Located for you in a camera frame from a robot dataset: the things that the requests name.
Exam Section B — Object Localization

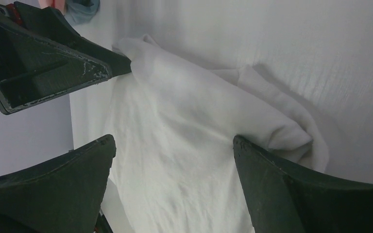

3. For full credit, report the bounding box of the white t shirt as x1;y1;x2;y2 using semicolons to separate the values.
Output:
105;35;329;233

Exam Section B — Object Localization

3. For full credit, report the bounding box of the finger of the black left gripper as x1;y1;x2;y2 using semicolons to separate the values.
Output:
0;3;111;115
14;1;131;77

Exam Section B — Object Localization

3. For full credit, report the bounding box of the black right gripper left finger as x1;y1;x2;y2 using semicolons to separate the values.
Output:
0;134;116;233

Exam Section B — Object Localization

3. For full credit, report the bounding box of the folded pink t shirt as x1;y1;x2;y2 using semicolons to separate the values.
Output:
38;0;67;15

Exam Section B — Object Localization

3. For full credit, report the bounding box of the folded grey-blue t shirt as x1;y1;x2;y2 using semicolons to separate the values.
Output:
65;0;100;26

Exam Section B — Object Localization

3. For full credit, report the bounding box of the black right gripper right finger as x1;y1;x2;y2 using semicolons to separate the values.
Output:
233;135;373;233

